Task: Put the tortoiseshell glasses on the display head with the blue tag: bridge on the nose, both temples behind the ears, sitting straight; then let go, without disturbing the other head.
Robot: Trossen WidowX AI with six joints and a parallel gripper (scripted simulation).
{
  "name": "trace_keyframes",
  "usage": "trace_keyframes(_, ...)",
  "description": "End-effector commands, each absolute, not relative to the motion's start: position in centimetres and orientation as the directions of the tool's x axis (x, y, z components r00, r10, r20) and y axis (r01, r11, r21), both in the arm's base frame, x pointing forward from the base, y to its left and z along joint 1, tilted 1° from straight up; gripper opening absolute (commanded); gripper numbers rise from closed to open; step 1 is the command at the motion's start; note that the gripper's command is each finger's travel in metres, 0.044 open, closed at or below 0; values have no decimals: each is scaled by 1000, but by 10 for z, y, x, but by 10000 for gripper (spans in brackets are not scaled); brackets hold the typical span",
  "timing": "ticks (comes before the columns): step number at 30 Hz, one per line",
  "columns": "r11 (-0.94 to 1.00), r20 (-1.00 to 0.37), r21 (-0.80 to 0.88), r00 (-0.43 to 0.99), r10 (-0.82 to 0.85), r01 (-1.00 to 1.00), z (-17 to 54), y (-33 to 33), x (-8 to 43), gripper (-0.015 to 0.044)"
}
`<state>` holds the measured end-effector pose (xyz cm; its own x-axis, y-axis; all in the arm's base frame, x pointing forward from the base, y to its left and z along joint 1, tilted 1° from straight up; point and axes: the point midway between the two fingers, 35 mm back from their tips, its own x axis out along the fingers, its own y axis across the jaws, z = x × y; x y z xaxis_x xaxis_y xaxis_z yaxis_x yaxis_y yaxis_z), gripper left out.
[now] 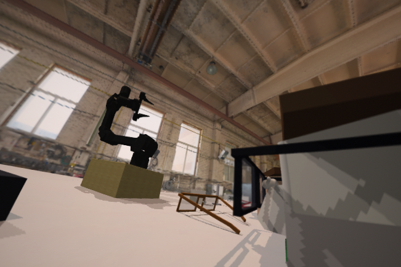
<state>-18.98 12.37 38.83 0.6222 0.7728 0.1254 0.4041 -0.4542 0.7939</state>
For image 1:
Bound brown glasses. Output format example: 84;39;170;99
176;193;240;234

